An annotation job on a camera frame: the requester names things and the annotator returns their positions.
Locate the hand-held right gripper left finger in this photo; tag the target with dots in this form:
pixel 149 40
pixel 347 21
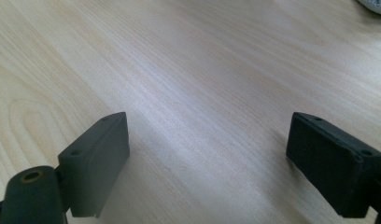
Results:
pixel 92 168

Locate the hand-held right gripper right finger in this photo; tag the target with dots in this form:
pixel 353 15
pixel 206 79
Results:
pixel 331 168

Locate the small grey round object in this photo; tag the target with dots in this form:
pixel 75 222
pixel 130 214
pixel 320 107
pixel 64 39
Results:
pixel 377 5

